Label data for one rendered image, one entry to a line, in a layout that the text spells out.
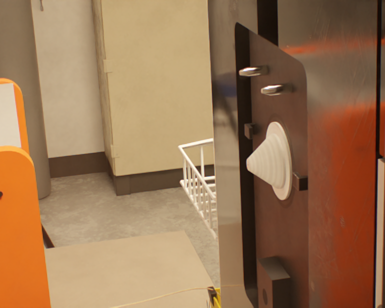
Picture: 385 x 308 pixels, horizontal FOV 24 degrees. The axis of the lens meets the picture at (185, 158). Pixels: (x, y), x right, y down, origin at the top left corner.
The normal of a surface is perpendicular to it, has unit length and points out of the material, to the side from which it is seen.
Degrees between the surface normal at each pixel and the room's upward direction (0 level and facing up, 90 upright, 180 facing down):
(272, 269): 0
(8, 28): 90
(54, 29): 90
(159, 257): 0
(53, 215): 0
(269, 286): 90
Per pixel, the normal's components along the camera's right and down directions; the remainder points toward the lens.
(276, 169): -0.44, 0.34
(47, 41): 0.21, 0.31
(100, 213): -0.05, -0.94
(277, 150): -0.51, -0.25
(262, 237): -0.98, 0.12
